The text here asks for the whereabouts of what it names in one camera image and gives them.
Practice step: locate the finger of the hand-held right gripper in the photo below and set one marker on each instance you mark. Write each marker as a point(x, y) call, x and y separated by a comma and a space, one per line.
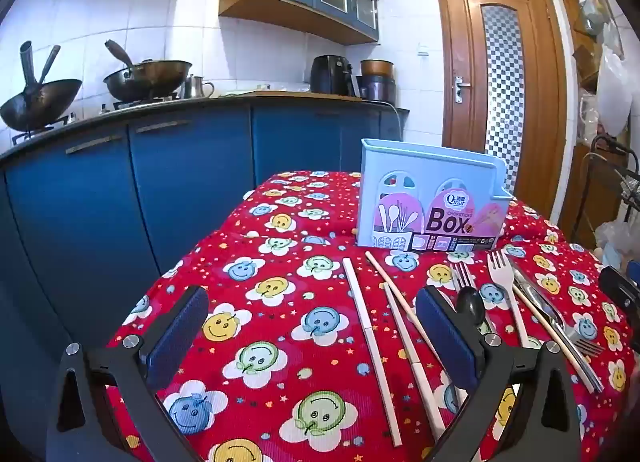
point(622, 292)

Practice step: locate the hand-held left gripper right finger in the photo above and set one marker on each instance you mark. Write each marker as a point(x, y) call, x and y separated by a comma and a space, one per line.
point(447, 342)

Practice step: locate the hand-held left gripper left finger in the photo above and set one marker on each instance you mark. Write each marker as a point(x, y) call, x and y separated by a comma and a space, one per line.
point(177, 337)

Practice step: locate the wooden chopstick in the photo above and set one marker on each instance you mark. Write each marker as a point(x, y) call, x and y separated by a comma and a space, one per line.
point(537, 318)
point(367, 337)
point(387, 282)
point(407, 352)

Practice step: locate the metal fork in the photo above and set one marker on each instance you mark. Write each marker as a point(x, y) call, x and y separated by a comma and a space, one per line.
point(585, 344)
point(461, 274)

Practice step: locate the metal knife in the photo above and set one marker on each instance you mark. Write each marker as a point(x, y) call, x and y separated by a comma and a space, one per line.
point(539, 298)

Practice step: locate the white plastic fork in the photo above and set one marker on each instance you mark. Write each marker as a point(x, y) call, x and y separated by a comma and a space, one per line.
point(502, 274)

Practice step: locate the light blue utensil holder box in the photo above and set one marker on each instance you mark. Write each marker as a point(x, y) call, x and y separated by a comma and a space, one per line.
point(400, 161)

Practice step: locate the black plastic spoon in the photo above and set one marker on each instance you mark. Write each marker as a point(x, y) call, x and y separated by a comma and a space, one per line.
point(471, 304)

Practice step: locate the clear plastic bag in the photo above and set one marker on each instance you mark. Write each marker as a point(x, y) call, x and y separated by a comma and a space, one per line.
point(617, 242)

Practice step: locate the wooden shelf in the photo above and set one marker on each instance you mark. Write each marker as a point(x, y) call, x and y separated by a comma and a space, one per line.
point(580, 181)

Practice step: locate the red smiley flower tablecloth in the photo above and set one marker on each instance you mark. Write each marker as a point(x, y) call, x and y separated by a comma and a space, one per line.
point(300, 292)

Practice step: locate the black metal cart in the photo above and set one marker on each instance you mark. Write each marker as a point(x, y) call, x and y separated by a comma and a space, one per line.
point(612, 146)

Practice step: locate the blue kitchen counter cabinets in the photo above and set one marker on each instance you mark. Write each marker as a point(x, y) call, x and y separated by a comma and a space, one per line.
point(190, 181)

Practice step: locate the wooden door with checkered glass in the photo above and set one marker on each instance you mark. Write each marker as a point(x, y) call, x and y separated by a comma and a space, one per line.
point(465, 151)

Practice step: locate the white plastic bag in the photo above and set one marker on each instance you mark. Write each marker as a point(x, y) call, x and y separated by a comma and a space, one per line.
point(615, 91)

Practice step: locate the gas stove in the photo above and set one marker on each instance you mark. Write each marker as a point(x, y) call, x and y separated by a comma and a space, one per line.
point(145, 103)

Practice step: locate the metal kettle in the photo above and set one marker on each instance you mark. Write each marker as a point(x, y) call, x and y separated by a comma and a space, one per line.
point(196, 87)

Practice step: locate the dark cooking pot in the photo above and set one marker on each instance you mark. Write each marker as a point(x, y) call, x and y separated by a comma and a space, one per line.
point(377, 88)

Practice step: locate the brown pot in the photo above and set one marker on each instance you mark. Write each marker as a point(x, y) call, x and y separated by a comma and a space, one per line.
point(376, 68)

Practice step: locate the black air fryer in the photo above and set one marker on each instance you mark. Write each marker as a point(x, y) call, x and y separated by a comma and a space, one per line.
point(330, 74)

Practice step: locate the white wall switch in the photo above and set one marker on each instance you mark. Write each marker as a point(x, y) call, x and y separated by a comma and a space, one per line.
point(423, 50)

